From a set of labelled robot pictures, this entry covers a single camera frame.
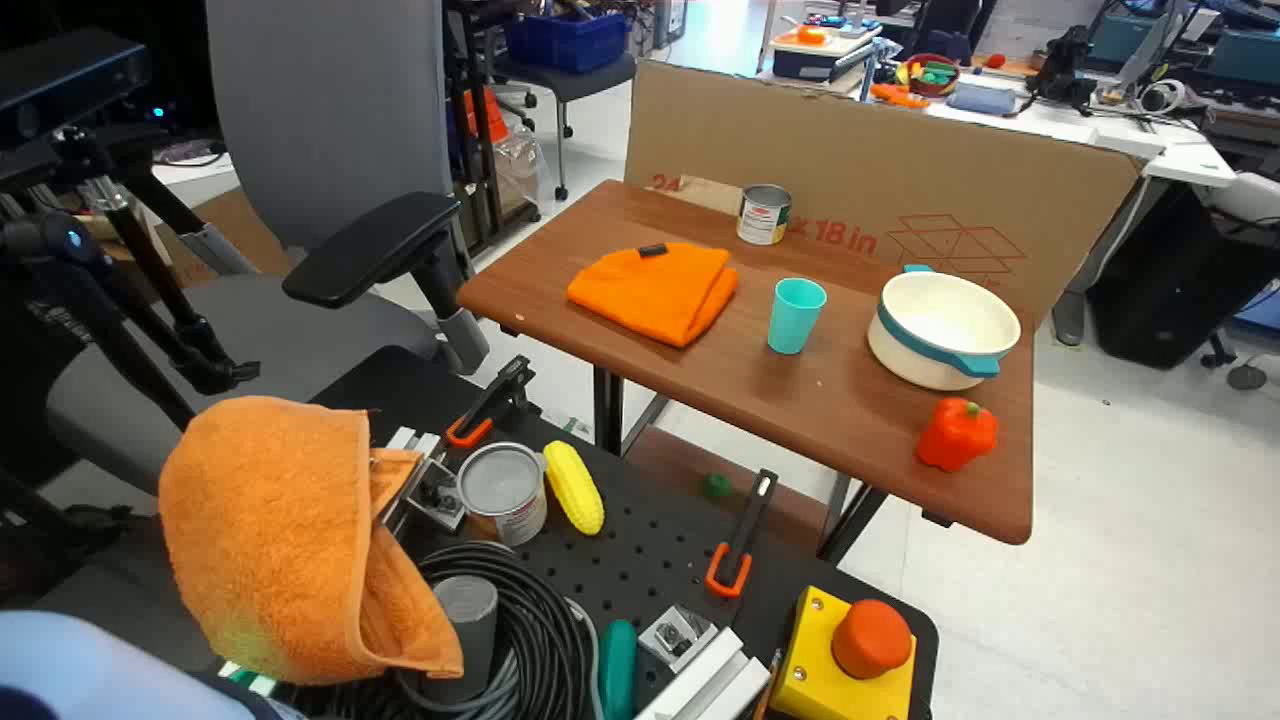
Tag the orange towel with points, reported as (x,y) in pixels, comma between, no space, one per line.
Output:
(649,291)

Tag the black towel tag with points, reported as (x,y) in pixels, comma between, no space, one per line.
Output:
(654,251)

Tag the black table leg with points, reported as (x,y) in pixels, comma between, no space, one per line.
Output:
(610,410)
(854,518)

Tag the teal plastic cup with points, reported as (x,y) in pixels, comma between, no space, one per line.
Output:
(792,318)

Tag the black perforated base board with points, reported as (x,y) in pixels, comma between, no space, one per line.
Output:
(654,532)

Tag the silver metal can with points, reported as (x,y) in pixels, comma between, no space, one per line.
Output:
(763,217)

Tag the silver tin cup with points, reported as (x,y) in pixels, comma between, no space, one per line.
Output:
(502,488)

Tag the brown cardboard board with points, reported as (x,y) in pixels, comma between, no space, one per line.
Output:
(865,152)

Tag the grey plastic cylinder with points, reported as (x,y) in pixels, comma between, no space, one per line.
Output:
(468,616)

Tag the orange toy bell pepper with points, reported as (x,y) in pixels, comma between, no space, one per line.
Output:
(955,438)

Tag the blue storage bin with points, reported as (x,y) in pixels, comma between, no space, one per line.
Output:
(567,42)

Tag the yellow box with orange button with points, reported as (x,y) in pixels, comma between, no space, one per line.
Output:
(854,663)

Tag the grey office chair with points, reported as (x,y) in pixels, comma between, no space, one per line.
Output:
(326,112)

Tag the orange crumpled cloth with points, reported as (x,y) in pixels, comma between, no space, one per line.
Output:
(272,532)

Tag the black tripod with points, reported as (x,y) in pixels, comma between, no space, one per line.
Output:
(126,286)

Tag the white cluttered desk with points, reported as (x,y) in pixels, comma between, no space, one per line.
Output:
(1106,124)

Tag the pale blue plastic housing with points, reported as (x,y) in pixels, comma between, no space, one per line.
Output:
(95,673)

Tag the silver metal bracket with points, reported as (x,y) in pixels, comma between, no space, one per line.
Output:
(429,480)

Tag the aluminium extrusion bracket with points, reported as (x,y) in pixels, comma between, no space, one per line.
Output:
(701,665)

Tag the black camera box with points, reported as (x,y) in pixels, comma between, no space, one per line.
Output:
(66,82)

